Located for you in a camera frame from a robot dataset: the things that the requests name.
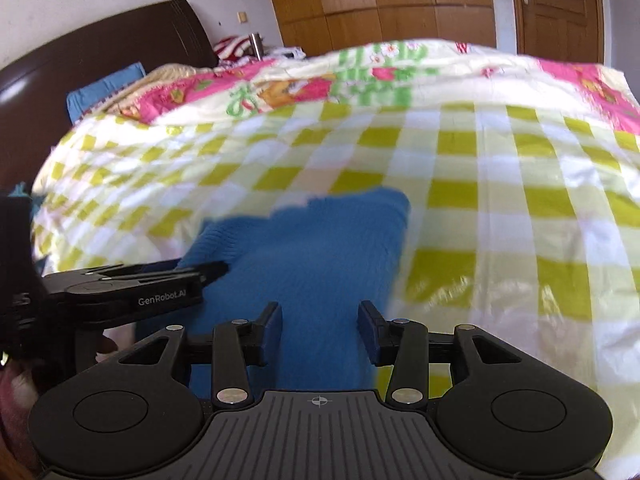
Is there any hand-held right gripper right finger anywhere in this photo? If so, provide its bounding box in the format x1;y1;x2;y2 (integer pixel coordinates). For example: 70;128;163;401
357;300;523;406

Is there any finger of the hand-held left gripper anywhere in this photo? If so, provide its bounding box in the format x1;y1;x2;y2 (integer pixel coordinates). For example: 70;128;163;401
162;259;231;287
97;258;184;278

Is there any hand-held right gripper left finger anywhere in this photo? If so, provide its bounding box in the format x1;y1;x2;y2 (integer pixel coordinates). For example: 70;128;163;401
117;301;284;409

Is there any blue knit garment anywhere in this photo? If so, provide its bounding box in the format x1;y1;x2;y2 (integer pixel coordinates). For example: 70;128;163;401
134;186;412;402

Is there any pink cloth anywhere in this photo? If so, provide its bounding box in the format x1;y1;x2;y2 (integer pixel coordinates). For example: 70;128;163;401
0;355;42;480

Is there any blue pillow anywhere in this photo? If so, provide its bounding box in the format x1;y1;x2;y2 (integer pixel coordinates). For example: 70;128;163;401
66;62;147;125

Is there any beige woven cloth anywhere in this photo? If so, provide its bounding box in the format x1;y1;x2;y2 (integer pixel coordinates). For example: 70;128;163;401
97;62;213;113

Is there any checkered floral printed quilt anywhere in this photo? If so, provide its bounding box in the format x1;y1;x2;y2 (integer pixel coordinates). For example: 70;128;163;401
30;40;640;480

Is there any dark wooden headboard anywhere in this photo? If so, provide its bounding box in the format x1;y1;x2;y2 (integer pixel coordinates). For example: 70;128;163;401
0;0;219;197

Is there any red striped cloth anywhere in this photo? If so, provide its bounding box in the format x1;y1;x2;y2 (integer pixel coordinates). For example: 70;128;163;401
212;35;257;64

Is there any white cloth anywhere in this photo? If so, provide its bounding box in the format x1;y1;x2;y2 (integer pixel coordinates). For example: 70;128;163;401
264;45;307;61

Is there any wooden door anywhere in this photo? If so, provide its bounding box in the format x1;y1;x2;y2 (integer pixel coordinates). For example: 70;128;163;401
507;0;607;67

